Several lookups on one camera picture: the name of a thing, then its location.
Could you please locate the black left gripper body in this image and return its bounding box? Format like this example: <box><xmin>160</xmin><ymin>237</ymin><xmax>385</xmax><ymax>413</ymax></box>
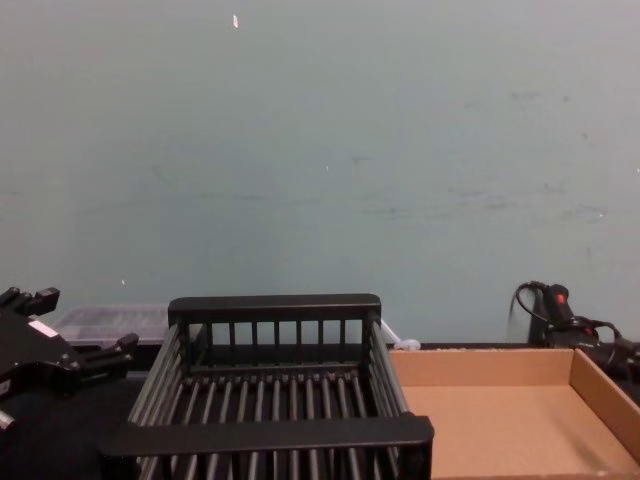
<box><xmin>0</xmin><ymin>305</ymin><xmax>84</xmax><ymax>404</ymax></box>

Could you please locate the clear plastic case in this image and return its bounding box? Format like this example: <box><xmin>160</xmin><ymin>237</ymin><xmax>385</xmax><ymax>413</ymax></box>
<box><xmin>53</xmin><ymin>303</ymin><xmax>172</xmax><ymax>347</ymax></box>

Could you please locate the black rack with steel bars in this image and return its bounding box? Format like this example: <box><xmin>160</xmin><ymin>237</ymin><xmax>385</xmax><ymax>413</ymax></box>
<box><xmin>96</xmin><ymin>293</ymin><xmax>436</xmax><ymax>480</ymax></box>

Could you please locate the shallow brown cardboard tray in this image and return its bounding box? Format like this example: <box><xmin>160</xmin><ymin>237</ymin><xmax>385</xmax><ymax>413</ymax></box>
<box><xmin>387</xmin><ymin>347</ymin><xmax>640</xmax><ymax>480</ymax></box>

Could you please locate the black corded tool red switch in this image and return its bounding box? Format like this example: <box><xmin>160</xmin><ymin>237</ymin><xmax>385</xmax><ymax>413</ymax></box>
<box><xmin>513</xmin><ymin>281</ymin><xmax>640</xmax><ymax>382</ymax></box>

